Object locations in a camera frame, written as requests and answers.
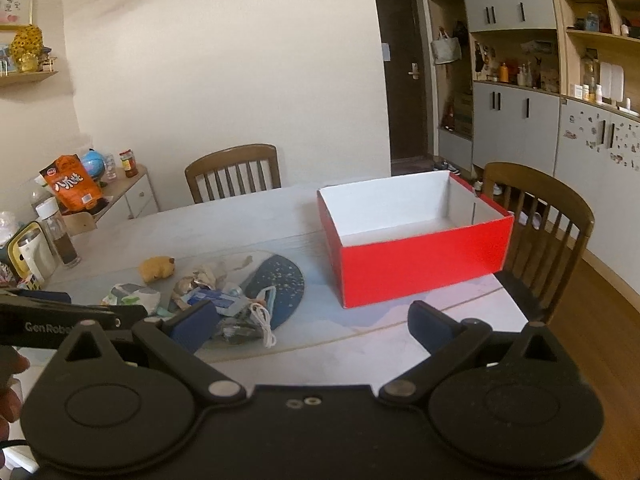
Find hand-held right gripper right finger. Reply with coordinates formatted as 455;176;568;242
377;300;581;403

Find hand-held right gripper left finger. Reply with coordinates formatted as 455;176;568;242
52;300;248;403

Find blue white packet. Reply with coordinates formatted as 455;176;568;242
182;285;246;316

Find clear wrapper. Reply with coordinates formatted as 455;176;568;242
217;312;266;346

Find silver foil wrapper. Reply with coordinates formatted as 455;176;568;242
172;267;226;301

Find red cardboard box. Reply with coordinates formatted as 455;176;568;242
316;170;516;309

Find white string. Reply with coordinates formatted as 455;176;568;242
247;300;277;348

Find white green packet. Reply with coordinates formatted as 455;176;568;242
102;283;161;318

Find yellow plush toy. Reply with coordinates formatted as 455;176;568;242
139;256;177;282

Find white printed desktop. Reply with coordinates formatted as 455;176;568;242
10;182;532;396

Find person's left hand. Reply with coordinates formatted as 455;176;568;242
0;346;30;423

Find white electric kettle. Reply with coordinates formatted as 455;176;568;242
12;230;57;281

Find clear bottle with dark liquid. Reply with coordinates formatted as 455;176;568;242
34;196;82;268

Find white side cabinet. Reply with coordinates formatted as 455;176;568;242
75;164;161;226

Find orange snack bag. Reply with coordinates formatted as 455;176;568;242
40;154;103;211

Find brown wooden chair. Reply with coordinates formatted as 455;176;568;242
482;161;596;326
184;144;282;205

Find blue globe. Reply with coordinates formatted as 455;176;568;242
80;149;108;188

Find red lid jar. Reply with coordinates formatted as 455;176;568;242
118;149;139;179

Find brown cardboard carton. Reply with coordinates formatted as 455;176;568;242
452;92;473;136

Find dark brown door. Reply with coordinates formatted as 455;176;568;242
372;0;431;163

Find grey tote bag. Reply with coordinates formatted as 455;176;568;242
430;27;462;66

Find yellow flower ornament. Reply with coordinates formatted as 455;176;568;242
10;24;46;73

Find framed picture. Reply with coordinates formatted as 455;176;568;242
0;0;35;31

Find wooden wall shelf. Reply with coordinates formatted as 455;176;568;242
0;70;60;87

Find grey wooden wall cabinet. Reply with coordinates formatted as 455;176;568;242
420;0;640;271

